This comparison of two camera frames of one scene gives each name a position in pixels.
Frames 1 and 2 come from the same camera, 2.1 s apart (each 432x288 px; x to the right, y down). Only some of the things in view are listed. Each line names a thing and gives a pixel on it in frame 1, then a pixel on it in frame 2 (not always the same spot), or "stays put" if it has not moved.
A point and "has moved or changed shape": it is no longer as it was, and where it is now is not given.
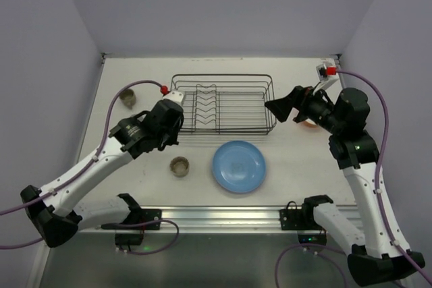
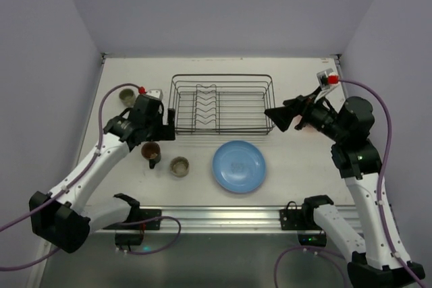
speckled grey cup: (179, 166) stays put
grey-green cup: (128, 98) stays put
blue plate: (239, 166) stays put
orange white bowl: (310, 122) has moved or changed shape
